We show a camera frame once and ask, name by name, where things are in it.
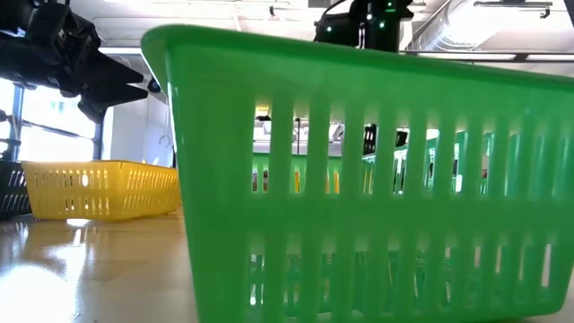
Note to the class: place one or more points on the silver ventilation duct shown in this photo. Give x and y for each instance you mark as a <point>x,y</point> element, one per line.
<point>457,27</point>

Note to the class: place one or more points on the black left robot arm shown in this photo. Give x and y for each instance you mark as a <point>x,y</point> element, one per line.
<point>13,54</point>

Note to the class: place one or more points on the black plastic slotted basket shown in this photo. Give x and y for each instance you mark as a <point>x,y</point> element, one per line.
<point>9,164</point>

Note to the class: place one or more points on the long overhead light bar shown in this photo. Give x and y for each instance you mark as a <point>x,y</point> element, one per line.
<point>471,57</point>

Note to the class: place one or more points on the yellow plastic slotted basket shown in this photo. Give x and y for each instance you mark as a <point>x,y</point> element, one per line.
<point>116,212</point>

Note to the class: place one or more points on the green plastic slotted basket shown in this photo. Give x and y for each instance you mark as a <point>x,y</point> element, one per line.
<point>215,179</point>

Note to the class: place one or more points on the black framed window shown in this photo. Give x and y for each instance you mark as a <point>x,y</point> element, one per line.
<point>54,134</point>

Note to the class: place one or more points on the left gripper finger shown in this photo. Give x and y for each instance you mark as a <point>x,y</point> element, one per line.
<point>107,96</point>
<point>107,72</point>

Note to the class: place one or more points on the black round ceiling camera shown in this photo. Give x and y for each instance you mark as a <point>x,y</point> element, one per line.
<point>153,85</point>

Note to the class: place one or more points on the black ceiling track fixture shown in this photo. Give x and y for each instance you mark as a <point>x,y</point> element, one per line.
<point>511,3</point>

